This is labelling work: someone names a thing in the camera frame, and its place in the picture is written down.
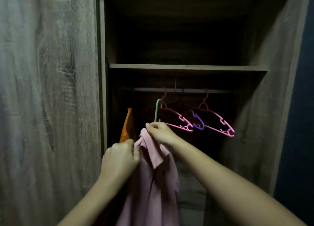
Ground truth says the person's left forearm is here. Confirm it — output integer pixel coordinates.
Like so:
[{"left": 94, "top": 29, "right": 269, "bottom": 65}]
[{"left": 58, "top": 177, "right": 126, "bottom": 226}]

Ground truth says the person's left hand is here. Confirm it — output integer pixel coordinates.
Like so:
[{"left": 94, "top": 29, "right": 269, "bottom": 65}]
[{"left": 100, "top": 139, "right": 141, "bottom": 183}]

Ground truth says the purple plastic hanger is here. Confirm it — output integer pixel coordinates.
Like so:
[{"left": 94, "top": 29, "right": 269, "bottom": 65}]
[{"left": 190, "top": 110, "right": 205, "bottom": 130}]

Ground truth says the teal green plastic hanger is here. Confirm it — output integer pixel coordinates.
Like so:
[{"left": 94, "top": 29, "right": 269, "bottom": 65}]
[{"left": 154, "top": 98, "right": 162, "bottom": 123}]

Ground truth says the pink shirt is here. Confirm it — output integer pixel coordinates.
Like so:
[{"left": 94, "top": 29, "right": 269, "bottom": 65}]
[{"left": 115, "top": 128, "right": 181, "bottom": 226}]

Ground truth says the pink plastic hanger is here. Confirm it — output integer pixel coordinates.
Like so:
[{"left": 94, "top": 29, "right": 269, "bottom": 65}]
[
  {"left": 145, "top": 87, "right": 194, "bottom": 132},
  {"left": 191, "top": 88, "right": 235, "bottom": 137}
]

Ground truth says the orange t-shirt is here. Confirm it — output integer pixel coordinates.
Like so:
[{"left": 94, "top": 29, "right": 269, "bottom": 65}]
[{"left": 119, "top": 107, "right": 137, "bottom": 143}]

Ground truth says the person's right hand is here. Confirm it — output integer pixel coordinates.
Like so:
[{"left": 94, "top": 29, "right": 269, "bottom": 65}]
[{"left": 145, "top": 122, "right": 181, "bottom": 148}]

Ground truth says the person's right forearm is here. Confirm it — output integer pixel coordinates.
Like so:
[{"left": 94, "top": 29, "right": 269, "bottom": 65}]
[{"left": 169, "top": 137, "right": 307, "bottom": 226}]

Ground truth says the wooden wardrobe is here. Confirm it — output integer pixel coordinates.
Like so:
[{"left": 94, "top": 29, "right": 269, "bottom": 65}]
[{"left": 0, "top": 0, "right": 312, "bottom": 226}]

